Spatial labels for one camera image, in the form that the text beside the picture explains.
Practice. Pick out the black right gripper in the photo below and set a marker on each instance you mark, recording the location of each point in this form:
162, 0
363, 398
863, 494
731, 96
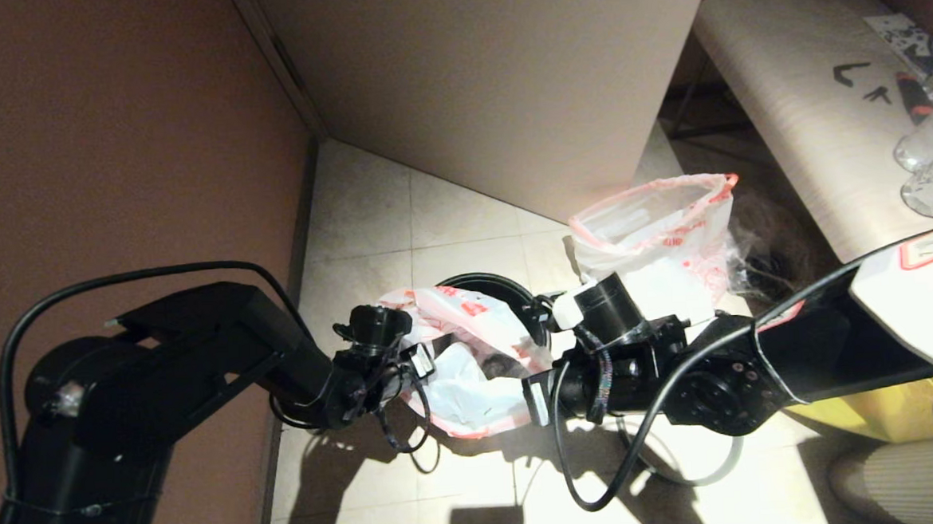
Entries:
639, 365

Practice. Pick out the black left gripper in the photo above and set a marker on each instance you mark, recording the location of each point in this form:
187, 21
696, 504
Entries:
369, 383

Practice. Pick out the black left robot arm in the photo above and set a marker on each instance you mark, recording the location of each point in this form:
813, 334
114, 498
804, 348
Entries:
161, 374

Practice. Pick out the black trash bin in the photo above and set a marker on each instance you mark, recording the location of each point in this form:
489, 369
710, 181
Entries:
508, 288

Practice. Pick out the clear bag with black contents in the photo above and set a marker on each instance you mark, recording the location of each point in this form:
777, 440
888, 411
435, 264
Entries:
766, 258

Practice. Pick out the yellow fabric tote bag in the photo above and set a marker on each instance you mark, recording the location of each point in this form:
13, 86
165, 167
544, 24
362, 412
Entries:
882, 416

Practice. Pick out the black cylindrical wrist motor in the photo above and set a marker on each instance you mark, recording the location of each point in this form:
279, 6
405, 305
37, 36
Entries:
374, 327

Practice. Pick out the light wood grain table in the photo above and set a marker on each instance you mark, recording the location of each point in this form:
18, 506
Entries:
794, 117

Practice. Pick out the beige door panel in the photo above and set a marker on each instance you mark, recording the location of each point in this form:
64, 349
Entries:
490, 93

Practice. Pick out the large black allen key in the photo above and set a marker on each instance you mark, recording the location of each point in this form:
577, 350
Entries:
846, 77

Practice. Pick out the small black allen key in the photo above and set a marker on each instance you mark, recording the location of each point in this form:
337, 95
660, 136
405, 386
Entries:
877, 96

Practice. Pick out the red black screwdriver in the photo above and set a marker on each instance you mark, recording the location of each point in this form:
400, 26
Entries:
913, 99

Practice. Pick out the printed paper leaflet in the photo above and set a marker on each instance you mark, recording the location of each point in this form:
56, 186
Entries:
902, 34

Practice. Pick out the black cylindrical wrist camera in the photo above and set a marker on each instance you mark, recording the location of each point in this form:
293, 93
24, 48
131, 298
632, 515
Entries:
608, 306

